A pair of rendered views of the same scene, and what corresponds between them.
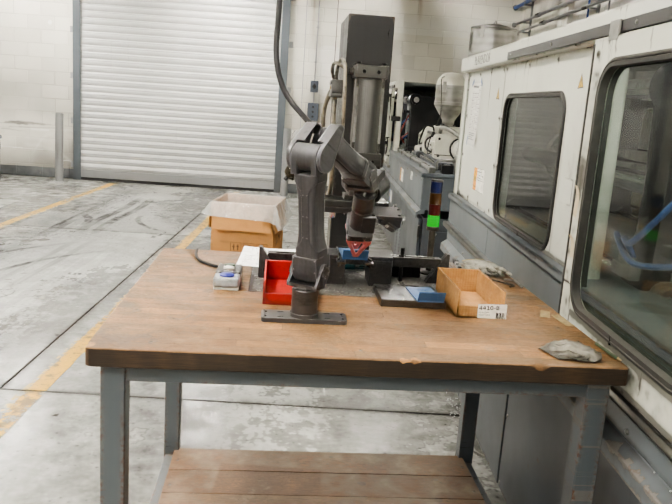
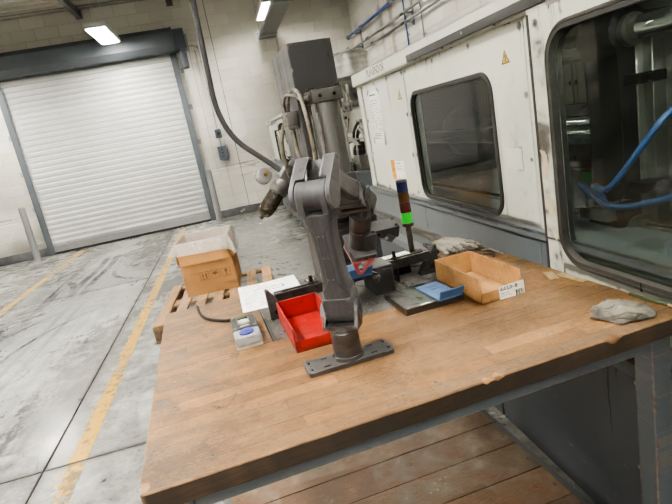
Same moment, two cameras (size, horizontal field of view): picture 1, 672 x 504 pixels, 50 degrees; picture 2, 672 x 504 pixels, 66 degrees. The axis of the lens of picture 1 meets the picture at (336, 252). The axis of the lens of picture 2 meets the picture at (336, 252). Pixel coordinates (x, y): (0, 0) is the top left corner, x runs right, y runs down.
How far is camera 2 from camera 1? 0.60 m
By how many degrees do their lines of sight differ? 8
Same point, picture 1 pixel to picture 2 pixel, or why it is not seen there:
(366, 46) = (311, 72)
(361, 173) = (357, 195)
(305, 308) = (351, 349)
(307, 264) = (340, 305)
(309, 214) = (330, 254)
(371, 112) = (336, 133)
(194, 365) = (272, 467)
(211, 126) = (148, 184)
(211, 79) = (137, 149)
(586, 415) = (655, 368)
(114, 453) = not seen: outside the picture
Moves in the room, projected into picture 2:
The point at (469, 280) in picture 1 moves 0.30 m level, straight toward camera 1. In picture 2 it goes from (464, 263) to (493, 295)
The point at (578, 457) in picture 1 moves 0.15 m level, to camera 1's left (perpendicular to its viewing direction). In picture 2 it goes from (655, 408) to (594, 427)
